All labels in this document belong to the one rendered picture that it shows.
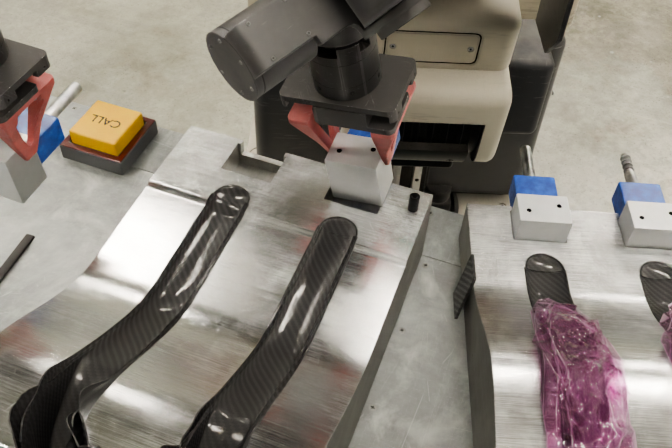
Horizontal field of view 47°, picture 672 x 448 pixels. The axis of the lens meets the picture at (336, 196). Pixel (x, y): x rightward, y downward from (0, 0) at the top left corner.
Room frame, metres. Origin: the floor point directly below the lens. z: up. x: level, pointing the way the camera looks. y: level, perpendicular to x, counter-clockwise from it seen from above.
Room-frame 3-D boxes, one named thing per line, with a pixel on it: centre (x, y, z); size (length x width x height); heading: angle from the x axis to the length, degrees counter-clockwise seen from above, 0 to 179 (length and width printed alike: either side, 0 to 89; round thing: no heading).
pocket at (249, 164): (0.54, 0.08, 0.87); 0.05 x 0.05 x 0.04; 72
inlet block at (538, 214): (0.55, -0.20, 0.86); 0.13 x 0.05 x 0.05; 179
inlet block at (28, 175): (0.53, 0.28, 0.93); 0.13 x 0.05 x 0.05; 160
